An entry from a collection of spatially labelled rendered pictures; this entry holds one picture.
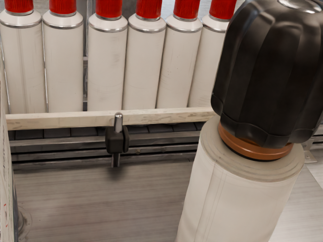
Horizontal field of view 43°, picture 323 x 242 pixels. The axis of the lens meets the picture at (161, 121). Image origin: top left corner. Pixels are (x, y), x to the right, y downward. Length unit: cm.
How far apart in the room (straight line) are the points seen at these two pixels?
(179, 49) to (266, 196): 30
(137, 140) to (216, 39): 19
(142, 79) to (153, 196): 16
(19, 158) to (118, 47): 21
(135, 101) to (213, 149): 29
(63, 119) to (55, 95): 3
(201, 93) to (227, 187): 32
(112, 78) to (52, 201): 18
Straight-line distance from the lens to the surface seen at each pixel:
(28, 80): 57
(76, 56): 55
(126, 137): 54
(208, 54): 58
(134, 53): 55
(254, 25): 26
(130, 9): 86
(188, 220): 37
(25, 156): 61
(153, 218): 50
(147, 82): 57
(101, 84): 57
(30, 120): 58
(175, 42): 56
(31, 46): 55
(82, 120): 58
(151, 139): 61
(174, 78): 58
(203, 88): 61
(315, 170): 71
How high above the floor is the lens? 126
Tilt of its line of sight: 37 degrees down
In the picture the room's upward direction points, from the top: 9 degrees clockwise
